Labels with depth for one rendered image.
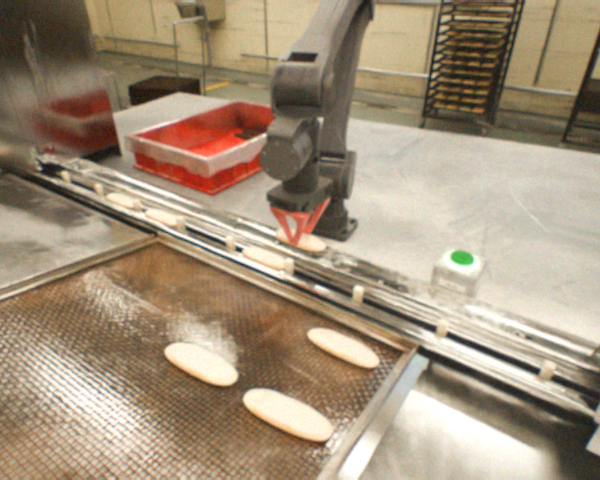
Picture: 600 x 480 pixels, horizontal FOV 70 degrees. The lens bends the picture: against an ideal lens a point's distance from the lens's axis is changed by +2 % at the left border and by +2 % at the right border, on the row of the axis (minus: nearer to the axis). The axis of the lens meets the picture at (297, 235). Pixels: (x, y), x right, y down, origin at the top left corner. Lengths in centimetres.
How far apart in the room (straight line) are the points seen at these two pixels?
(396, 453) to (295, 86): 48
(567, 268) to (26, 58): 127
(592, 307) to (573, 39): 419
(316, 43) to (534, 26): 438
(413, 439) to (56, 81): 114
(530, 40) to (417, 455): 462
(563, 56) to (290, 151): 452
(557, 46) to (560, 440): 450
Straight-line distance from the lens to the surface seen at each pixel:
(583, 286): 94
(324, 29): 70
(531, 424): 67
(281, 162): 56
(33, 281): 73
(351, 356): 55
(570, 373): 71
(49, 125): 131
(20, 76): 127
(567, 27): 494
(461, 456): 61
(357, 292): 71
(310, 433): 46
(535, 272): 94
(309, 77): 59
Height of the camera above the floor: 131
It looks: 32 degrees down
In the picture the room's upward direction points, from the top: straight up
